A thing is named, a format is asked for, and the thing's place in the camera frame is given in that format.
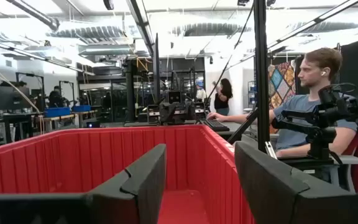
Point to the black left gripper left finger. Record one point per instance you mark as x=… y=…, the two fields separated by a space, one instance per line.
x=141 y=186

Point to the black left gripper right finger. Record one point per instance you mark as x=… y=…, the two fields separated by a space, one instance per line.
x=269 y=186

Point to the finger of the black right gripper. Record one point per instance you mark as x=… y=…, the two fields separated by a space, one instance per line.
x=190 y=112
x=165 y=113

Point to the large red plastic bin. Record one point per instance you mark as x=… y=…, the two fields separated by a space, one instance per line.
x=73 y=161

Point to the blue plastic bin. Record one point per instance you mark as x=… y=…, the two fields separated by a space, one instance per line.
x=56 y=112
x=81 y=108

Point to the person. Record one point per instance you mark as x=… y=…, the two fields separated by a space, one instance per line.
x=201 y=93
x=297 y=104
x=55 y=98
x=222 y=99

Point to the black computer keyboard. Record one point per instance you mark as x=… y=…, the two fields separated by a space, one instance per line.
x=216 y=125

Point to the grey desk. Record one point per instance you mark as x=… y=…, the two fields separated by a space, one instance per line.
x=238 y=127

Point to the grey chair armrest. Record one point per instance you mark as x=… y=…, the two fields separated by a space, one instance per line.
x=350 y=160

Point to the colourful patchwork quilt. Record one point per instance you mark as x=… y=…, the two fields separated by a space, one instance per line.
x=281 y=84

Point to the black computer monitor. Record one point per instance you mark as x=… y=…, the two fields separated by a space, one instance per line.
x=11 y=98

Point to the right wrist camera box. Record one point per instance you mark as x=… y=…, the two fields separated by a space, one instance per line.
x=174 y=96

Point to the black aluminium rig frame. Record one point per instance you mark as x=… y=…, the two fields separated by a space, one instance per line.
x=261 y=77

